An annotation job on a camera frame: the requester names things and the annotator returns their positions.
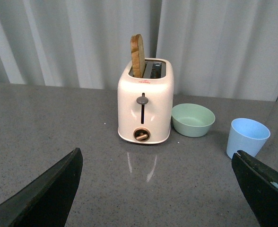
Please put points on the grey pleated curtain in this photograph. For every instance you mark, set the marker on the grey pleated curtain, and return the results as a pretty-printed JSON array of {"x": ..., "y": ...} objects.
[{"x": 218, "y": 48}]

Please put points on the light blue plastic cup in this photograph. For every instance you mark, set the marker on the light blue plastic cup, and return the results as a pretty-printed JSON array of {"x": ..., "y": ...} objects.
[{"x": 247, "y": 135}]

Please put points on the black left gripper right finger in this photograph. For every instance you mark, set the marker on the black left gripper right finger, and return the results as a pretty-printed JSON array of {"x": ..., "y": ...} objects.
[{"x": 259, "y": 185}]

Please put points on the cream two-slot toaster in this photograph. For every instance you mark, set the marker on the cream two-slot toaster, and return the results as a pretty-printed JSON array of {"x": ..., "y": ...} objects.
[{"x": 145, "y": 104}]

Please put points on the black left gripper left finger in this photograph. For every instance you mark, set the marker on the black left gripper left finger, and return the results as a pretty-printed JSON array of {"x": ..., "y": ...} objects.
[{"x": 46, "y": 201}]

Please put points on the green plastic bowl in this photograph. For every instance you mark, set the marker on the green plastic bowl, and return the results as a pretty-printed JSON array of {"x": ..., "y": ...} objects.
[{"x": 192, "y": 120}]

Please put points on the brown bread slice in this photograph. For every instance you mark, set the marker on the brown bread slice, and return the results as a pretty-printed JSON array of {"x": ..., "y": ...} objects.
[{"x": 137, "y": 55}]

